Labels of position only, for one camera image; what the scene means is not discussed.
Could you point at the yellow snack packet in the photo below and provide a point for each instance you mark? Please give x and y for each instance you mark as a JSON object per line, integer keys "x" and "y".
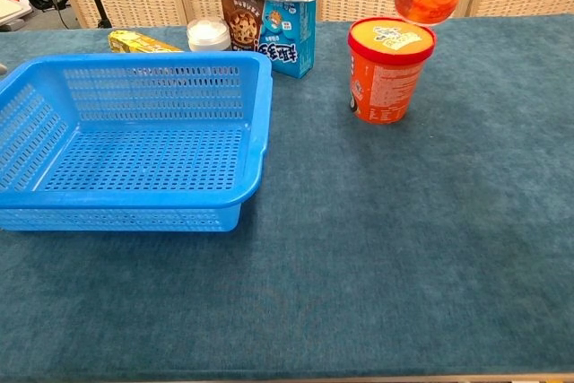
{"x": 130, "y": 42}

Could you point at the white side table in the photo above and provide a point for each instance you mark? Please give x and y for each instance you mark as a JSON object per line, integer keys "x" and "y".
{"x": 11, "y": 11}

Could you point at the blue perforated plastic basket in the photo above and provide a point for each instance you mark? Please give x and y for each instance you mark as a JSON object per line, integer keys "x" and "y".
{"x": 134, "y": 203}

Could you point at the blue chocolate cookie box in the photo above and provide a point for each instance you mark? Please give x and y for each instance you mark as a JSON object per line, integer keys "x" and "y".
{"x": 284, "y": 46}

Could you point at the orange instant noodle cup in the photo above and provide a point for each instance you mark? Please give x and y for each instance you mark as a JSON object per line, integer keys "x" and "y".
{"x": 385, "y": 82}

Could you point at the teal table cloth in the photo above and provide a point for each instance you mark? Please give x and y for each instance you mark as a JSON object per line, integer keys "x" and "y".
{"x": 381, "y": 244}

